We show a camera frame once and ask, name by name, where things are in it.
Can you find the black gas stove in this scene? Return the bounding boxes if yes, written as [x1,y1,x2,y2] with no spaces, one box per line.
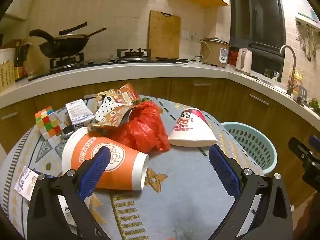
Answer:
[28,49,188,82]

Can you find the white panda paper cup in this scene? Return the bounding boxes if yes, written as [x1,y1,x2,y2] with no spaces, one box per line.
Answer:
[168,107,217,147]

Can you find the red plastic bag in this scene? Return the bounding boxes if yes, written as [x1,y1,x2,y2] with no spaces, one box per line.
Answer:
[116,102,171,153]

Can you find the teal plastic basket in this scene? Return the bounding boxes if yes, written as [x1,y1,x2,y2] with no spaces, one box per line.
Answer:
[220,122,278,176]

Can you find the yellow packet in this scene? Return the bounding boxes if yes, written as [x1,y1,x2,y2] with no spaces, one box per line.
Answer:
[289,69,303,93]

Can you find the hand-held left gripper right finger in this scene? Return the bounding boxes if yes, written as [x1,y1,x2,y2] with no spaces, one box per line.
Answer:
[209,145,293,240]

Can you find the metal kitchen faucet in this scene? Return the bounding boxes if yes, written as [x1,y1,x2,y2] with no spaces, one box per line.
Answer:
[279,45,297,96]

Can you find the wall utensil rack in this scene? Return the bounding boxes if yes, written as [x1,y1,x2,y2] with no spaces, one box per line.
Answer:
[295,16,320,62]

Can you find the orange panda snack bag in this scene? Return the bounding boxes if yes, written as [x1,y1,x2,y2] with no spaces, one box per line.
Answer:
[90,82,140,132]

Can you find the beige rice cooker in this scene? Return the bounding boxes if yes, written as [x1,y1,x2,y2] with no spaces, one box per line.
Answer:
[200,37,230,67]

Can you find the white carton box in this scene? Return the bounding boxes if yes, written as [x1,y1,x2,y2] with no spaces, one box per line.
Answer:
[65,99,95,132]

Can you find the dark kitchen window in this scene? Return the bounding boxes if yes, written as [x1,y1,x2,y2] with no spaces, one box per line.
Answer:
[229,0,287,55]

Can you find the white printed card packet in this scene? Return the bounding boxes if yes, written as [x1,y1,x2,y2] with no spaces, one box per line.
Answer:
[14,166,38,202]

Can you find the wooden base cabinets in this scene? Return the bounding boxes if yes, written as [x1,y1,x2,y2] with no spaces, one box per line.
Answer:
[0,77,320,205]

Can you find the white countertop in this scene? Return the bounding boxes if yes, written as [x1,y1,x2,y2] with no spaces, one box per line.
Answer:
[0,60,320,128]

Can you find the black cooking utensil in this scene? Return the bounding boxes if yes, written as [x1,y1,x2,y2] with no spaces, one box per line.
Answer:
[82,27,107,39]
[59,22,88,35]

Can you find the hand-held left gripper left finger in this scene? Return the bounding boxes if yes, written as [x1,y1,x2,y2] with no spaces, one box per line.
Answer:
[26,145,112,240]

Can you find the glass wok lid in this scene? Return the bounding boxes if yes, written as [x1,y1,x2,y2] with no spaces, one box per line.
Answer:
[54,34,89,42]

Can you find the orange paper cup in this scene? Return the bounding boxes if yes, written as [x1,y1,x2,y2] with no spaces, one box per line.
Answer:
[62,127,149,191]

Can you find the pale pink electric kettle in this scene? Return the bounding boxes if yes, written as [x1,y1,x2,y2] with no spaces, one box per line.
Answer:
[235,47,253,75]

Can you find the small silver object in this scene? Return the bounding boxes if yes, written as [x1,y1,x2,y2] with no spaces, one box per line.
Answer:
[61,126,75,139]

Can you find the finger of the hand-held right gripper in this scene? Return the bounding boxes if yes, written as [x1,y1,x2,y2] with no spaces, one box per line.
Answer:
[309,135,320,153]
[288,137,313,159]

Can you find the white polka dot wrapper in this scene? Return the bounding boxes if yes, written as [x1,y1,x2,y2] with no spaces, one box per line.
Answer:
[95,97,120,122]

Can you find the black wok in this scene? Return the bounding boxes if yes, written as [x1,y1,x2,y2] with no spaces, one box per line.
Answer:
[29,29,87,58]

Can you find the colourful puzzle cube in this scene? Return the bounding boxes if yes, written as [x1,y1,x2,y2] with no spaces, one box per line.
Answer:
[35,107,62,140]

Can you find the wooden cutting board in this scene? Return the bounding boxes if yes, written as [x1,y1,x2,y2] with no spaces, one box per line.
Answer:
[149,10,181,58]

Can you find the dark sauce bottle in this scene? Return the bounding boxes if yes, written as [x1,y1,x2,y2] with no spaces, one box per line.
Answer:
[14,42,25,80]

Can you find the yellow slotted basket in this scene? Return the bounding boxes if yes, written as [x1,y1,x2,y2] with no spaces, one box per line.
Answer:
[0,49,15,93]

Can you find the patterned grey tablecloth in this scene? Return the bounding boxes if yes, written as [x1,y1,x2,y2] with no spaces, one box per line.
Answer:
[0,95,265,240]

